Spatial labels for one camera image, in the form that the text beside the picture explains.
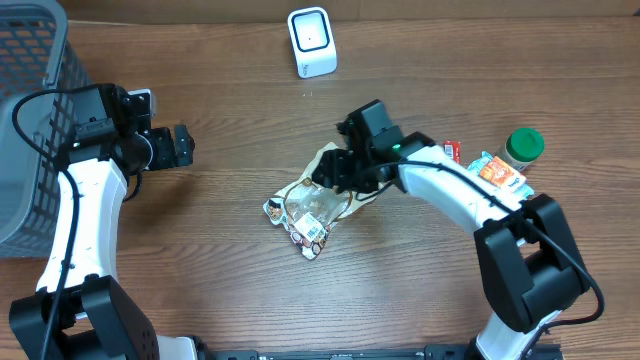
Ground red snack packet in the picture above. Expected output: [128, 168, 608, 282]
[443, 140, 461, 164]

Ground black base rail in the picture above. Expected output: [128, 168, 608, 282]
[212, 345, 468, 360]

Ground white barcode scanner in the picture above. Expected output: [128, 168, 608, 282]
[287, 6, 338, 79]

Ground grey plastic mesh basket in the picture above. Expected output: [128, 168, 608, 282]
[1, 0, 91, 258]

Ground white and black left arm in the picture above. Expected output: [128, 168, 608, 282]
[1, 83, 208, 359]

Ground brown snack packets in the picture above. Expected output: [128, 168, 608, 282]
[263, 142, 378, 260]

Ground green lidded jar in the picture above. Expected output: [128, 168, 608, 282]
[496, 128, 545, 172]

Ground mint green wipes pack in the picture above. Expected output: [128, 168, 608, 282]
[467, 152, 535, 199]

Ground orange Kleenex tissue pack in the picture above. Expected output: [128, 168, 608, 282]
[479, 157, 526, 192]

